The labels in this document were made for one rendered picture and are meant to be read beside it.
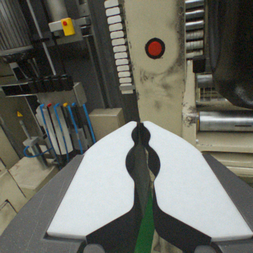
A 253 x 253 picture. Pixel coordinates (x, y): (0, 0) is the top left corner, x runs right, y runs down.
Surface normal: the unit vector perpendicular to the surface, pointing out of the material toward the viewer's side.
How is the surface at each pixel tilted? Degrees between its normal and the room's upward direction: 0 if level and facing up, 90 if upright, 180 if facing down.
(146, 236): 0
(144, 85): 90
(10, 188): 90
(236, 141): 0
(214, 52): 24
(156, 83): 90
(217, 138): 0
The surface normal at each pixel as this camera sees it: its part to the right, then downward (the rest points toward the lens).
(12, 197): 0.94, 0.00
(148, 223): -0.17, -0.86
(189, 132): -0.29, 0.51
